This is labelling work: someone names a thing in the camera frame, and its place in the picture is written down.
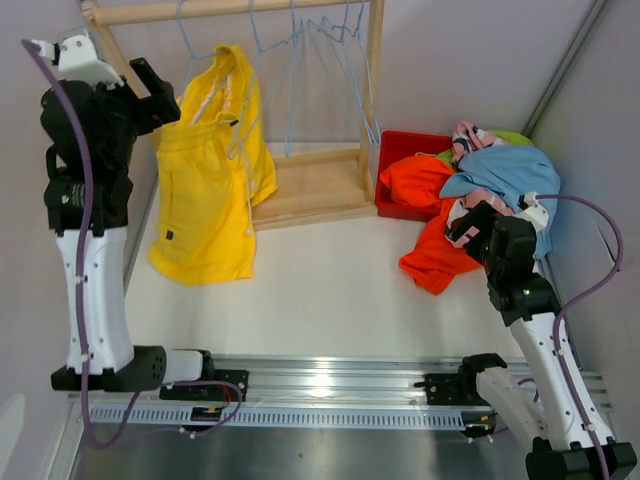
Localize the blue hanger of green shorts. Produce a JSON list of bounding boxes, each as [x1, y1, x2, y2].
[[326, 1, 382, 146]]

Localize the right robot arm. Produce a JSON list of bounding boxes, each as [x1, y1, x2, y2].
[[416, 193, 638, 479]]

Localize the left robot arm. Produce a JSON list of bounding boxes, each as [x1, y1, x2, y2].
[[40, 57, 249, 402]]

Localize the blue hanger of yellow shorts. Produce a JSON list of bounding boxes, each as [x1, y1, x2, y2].
[[176, 0, 230, 92]]

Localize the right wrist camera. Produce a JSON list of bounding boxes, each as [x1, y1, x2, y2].
[[516, 192, 549, 233]]

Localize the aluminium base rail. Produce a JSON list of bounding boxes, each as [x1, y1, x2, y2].
[[67, 355, 614, 431]]

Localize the lime green shorts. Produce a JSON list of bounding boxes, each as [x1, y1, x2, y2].
[[436, 130, 534, 166]]

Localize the light blue shorts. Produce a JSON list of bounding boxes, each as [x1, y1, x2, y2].
[[440, 145, 561, 231]]

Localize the blue hanger of orange shorts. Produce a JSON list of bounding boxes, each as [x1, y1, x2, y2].
[[306, 16, 380, 145]]

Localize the blue hanger of pink shorts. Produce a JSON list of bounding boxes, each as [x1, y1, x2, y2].
[[284, 0, 304, 158]]

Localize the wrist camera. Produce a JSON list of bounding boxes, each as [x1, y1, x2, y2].
[[516, 192, 549, 233], [29, 28, 119, 88]]

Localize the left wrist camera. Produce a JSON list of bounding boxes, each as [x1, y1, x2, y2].
[[29, 28, 119, 88]]

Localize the orange shorts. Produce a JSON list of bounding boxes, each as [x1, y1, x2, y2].
[[380, 155, 480, 295]]

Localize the wooden clothes rack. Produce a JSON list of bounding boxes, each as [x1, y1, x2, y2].
[[79, 1, 385, 230]]

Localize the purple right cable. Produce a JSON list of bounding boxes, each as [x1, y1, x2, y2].
[[534, 193, 626, 480]]

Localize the yellow shorts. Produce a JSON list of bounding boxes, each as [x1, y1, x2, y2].
[[149, 45, 278, 286]]

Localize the red plastic bin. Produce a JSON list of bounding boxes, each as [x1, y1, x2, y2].
[[374, 130, 452, 222]]

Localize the pink patterned shorts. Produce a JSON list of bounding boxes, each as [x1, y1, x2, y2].
[[440, 121, 515, 229]]

